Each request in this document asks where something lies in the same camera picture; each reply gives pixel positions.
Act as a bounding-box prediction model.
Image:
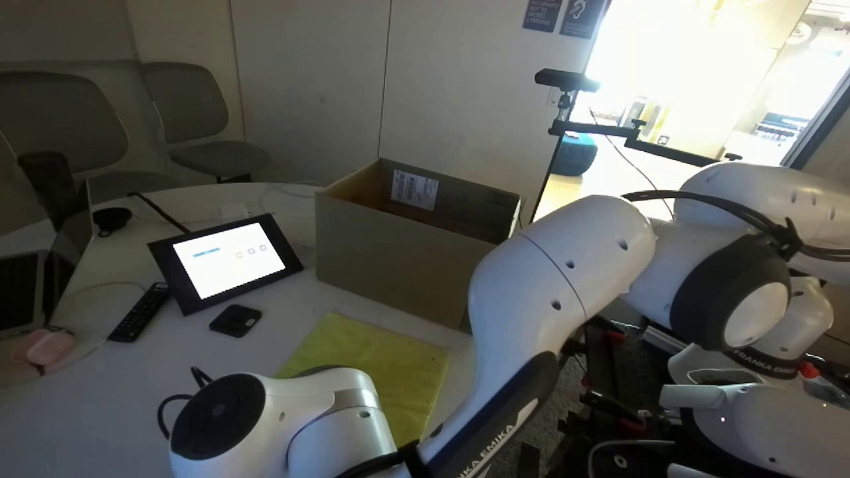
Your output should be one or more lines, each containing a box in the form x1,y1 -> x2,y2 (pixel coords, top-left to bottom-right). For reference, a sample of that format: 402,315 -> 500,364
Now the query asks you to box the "silver laptop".
0,182 -> 97,342

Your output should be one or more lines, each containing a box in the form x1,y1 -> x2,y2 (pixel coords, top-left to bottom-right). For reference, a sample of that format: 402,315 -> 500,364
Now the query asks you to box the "grey office chair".
0,69 -> 183,207
142,60 -> 273,183

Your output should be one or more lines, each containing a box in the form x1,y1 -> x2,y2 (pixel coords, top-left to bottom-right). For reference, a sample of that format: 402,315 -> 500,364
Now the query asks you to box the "small black square pouch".
207,304 -> 267,340

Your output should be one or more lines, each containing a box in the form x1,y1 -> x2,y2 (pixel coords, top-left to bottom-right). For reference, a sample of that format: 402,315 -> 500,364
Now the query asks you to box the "black round puck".
91,204 -> 136,238

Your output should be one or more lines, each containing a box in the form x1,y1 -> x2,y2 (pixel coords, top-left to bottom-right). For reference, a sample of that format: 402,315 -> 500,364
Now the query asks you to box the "white bottle red cap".
794,361 -> 850,409

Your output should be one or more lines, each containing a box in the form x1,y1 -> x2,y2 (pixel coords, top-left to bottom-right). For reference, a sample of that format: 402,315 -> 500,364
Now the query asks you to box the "black table cable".
131,190 -> 198,239

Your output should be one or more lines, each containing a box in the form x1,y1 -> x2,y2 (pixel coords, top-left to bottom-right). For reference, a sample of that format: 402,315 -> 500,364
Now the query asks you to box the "teal round speaker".
556,131 -> 601,178

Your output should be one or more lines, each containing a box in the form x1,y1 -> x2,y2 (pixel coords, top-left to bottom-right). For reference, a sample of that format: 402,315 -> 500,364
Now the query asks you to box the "brown cardboard box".
313,158 -> 524,334

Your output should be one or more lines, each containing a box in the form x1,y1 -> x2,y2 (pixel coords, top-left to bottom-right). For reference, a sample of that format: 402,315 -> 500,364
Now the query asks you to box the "yellow microfibre cloth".
273,311 -> 453,449

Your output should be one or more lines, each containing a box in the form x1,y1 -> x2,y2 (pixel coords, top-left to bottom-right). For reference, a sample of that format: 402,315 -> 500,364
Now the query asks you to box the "black equipment clutter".
565,309 -> 712,478

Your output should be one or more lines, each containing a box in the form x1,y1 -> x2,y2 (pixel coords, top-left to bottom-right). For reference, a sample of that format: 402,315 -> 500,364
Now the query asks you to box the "black remote control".
107,280 -> 172,345

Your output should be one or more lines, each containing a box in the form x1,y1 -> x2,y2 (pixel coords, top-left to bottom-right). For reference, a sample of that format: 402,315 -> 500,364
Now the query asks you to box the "black stereo camera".
534,68 -> 603,95

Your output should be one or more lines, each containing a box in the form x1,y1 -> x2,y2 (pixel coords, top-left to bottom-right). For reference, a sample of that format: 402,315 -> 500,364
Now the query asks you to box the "pink case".
25,326 -> 79,370

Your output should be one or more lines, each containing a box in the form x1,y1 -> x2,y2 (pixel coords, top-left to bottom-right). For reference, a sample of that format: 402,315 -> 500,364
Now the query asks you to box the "black tablet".
146,210 -> 305,320

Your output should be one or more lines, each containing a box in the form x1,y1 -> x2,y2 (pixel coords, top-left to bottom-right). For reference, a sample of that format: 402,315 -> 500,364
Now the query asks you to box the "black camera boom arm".
544,87 -> 742,171

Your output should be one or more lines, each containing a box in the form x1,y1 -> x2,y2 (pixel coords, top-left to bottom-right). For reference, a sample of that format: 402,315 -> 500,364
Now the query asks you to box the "dark blue wall sign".
522,0 -> 565,36
559,0 -> 613,40

